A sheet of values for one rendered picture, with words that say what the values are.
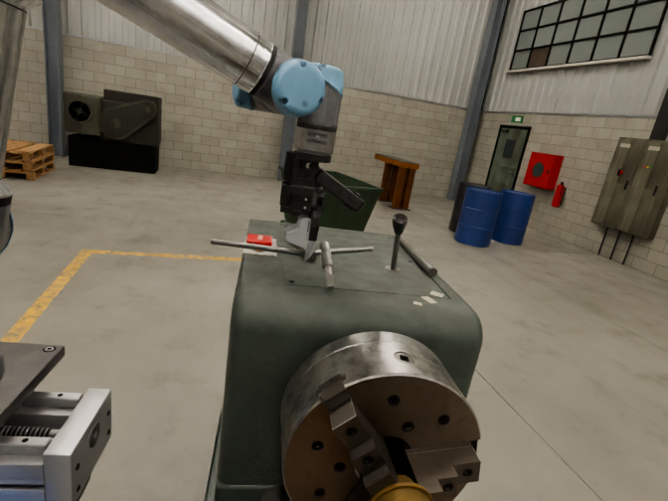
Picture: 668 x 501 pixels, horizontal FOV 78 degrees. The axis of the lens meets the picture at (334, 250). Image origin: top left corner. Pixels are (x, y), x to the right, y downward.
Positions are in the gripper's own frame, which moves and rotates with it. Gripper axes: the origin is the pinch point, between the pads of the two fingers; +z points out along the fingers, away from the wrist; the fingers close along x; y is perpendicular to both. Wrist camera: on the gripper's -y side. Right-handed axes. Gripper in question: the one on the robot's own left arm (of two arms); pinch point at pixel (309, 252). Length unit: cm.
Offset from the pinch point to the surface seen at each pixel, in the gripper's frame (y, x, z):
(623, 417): -238, -118, 129
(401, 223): -17.6, 0.7, -8.7
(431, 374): -17.0, 30.1, 7.1
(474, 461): -24.3, 35.4, 18.0
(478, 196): -316, -526, 49
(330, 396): -2.1, 31.0, 11.0
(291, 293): 3.5, 10.6, 4.7
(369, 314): -10.7, 13.9, 6.0
